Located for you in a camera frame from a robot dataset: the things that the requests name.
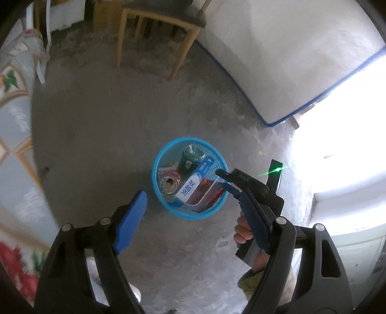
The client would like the white mattress blue edge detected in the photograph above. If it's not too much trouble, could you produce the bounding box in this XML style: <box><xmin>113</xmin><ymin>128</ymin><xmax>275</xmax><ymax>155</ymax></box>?
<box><xmin>193</xmin><ymin>0</ymin><xmax>386</xmax><ymax>126</ymax></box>

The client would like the red drink can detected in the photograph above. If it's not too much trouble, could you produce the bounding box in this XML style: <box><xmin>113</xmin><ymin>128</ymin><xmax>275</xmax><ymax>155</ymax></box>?
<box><xmin>159</xmin><ymin>171</ymin><xmax>183</xmax><ymax>195</ymax></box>

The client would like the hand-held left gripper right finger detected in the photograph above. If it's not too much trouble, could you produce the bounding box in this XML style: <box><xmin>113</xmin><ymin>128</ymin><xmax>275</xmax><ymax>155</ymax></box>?
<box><xmin>240</xmin><ymin>189</ymin><xmax>353</xmax><ymax>314</ymax></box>

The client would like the person's right hand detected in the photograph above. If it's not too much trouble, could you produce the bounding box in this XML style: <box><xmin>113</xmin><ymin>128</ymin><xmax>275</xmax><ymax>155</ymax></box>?
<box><xmin>234</xmin><ymin>211</ymin><xmax>251</xmax><ymax>243</ymax></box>

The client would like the blue plastic wastebasket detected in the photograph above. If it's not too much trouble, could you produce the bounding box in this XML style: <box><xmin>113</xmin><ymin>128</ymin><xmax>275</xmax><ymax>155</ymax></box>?
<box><xmin>152</xmin><ymin>137</ymin><xmax>230</xmax><ymax>220</ymax></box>

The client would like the red paper packet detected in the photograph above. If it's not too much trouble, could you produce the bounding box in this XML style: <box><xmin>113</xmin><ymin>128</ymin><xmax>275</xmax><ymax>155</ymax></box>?
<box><xmin>187</xmin><ymin>178</ymin><xmax>226</xmax><ymax>212</ymax></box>

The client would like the green drink can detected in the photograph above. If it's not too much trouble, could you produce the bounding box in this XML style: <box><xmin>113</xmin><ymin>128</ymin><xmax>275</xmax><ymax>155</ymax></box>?
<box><xmin>178</xmin><ymin>144</ymin><xmax>206</xmax><ymax>174</ymax></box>

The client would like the blue white long box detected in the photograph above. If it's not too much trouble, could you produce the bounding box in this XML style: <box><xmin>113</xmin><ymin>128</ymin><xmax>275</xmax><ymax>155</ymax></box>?
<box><xmin>175</xmin><ymin>154</ymin><xmax>215</xmax><ymax>206</ymax></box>

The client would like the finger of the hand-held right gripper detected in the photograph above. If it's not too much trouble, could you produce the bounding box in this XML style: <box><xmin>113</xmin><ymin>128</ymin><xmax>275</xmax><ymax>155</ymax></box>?
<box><xmin>221</xmin><ymin>184</ymin><xmax>242</xmax><ymax>200</ymax></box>
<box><xmin>215</xmin><ymin>169</ymin><xmax>239</xmax><ymax>183</ymax></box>

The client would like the fruit print tablecloth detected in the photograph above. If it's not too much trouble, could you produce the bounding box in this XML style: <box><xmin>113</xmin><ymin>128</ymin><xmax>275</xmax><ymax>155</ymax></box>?
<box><xmin>0</xmin><ymin>27</ymin><xmax>61</xmax><ymax>302</ymax></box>

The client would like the wooden chair dark seat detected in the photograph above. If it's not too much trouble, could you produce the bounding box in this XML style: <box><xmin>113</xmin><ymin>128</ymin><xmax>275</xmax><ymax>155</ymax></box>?
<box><xmin>116</xmin><ymin>0</ymin><xmax>212</xmax><ymax>81</ymax></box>

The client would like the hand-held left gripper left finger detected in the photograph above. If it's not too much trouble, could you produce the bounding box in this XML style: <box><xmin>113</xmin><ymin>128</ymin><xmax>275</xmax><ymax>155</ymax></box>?
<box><xmin>34</xmin><ymin>190</ymin><xmax>148</xmax><ymax>314</ymax></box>

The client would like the person's right forearm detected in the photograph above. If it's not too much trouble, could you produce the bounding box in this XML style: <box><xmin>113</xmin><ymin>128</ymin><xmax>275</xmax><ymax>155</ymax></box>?
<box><xmin>238</xmin><ymin>268</ymin><xmax>266</xmax><ymax>301</ymax></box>

